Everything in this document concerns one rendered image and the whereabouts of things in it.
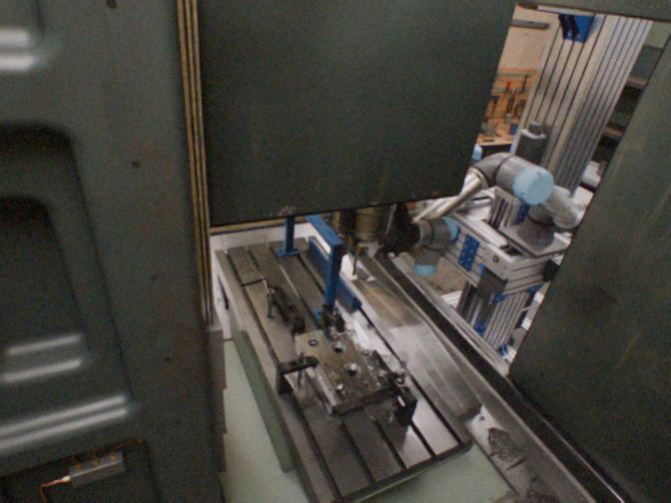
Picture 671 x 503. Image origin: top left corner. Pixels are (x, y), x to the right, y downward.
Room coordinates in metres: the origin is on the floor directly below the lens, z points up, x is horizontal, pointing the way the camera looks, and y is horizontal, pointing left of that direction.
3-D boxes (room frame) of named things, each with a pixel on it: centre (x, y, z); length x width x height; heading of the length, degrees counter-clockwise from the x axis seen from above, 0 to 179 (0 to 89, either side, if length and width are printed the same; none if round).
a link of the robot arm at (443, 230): (1.14, -0.30, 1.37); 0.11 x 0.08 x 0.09; 123
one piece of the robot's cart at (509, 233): (1.60, -0.84, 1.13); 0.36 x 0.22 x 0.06; 121
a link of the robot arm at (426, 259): (1.15, -0.28, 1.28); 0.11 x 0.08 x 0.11; 29
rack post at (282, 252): (1.62, 0.22, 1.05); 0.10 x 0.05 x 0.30; 120
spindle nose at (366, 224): (0.99, -0.06, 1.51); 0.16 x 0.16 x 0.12
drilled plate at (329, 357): (0.93, -0.07, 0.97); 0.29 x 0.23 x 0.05; 30
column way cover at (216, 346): (0.76, 0.33, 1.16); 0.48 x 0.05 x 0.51; 30
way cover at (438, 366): (1.36, -0.30, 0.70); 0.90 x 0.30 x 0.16; 30
